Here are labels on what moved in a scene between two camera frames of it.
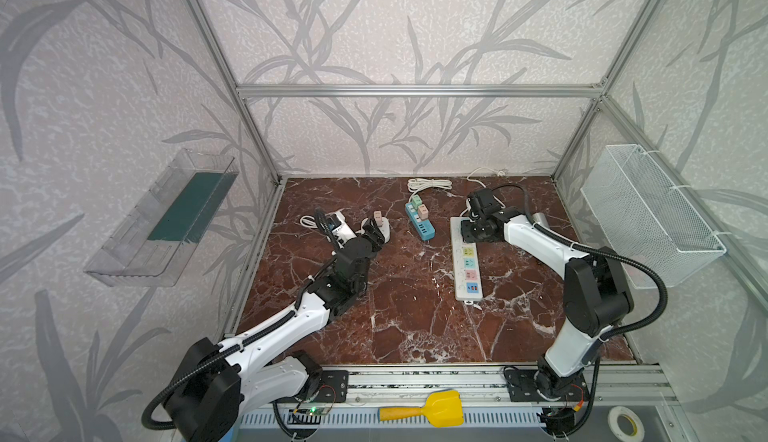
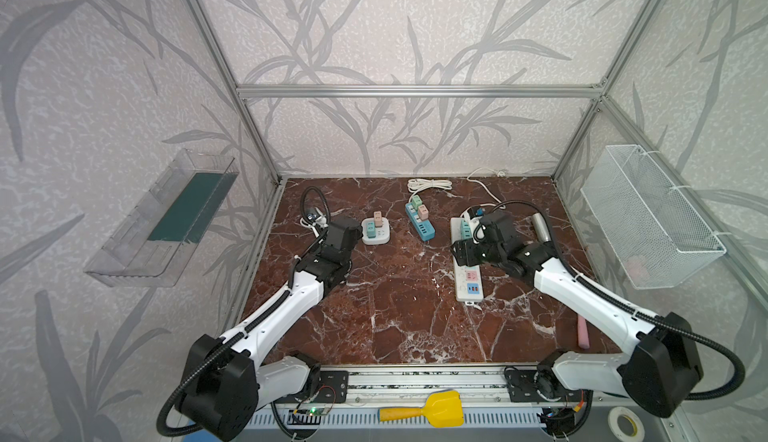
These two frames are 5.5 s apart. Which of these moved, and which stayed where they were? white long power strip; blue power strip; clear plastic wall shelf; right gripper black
Moved: right gripper black
Stayed: clear plastic wall shelf; blue power strip; white long power strip
